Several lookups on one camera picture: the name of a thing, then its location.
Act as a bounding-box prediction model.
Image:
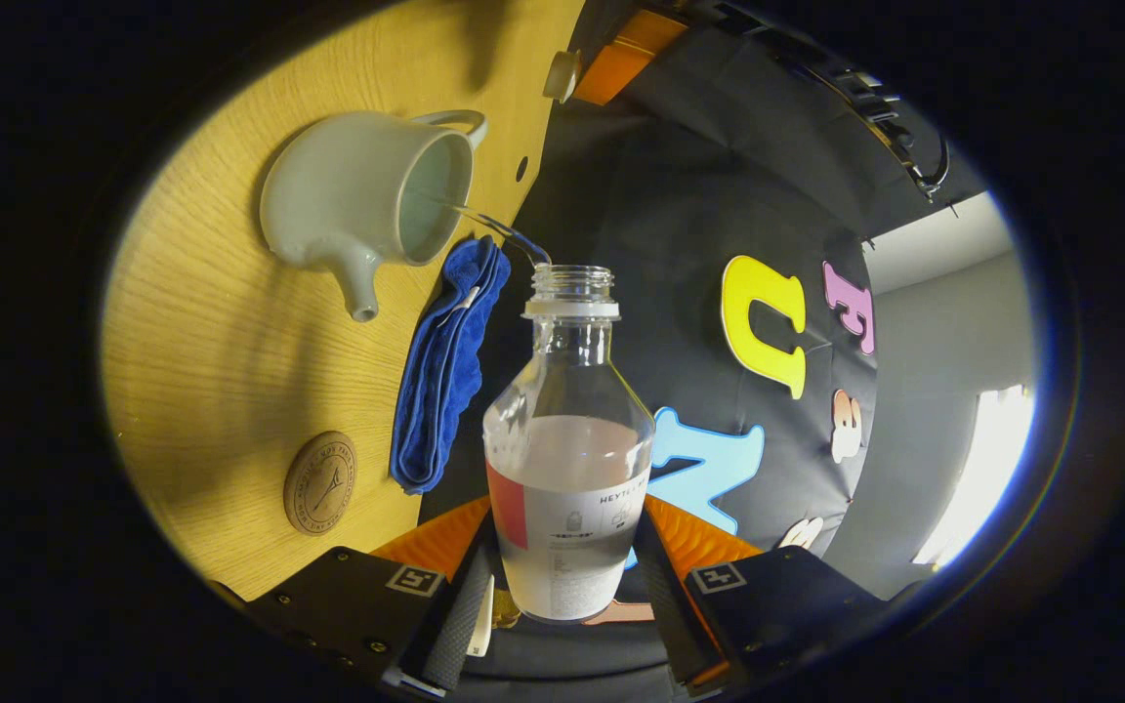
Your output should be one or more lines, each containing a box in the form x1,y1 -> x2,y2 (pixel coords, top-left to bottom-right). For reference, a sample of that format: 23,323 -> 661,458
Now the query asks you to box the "white teacup lid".
543,51 -> 581,103

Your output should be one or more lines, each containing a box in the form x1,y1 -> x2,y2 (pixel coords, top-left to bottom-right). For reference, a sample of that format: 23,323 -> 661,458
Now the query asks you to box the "round wooden coaster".
283,431 -> 358,537

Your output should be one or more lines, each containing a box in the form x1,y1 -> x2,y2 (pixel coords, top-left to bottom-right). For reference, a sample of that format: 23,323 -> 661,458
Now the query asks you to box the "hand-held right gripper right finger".
633,495 -> 891,696

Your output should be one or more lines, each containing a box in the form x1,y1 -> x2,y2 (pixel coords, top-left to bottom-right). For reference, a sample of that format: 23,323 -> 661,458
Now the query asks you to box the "blue folded towel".
390,236 -> 513,495

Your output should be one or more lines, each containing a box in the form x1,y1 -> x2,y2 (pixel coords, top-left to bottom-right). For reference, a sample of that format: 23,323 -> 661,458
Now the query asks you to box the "clear plastic water bottle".
482,264 -> 656,624

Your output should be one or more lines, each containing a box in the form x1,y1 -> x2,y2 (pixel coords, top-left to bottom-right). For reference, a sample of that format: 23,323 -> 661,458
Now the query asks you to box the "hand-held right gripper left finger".
245,495 -> 497,699

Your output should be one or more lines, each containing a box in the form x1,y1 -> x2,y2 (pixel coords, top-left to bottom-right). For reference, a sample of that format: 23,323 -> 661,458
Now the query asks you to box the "white ceramic teacup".
260,109 -> 488,323

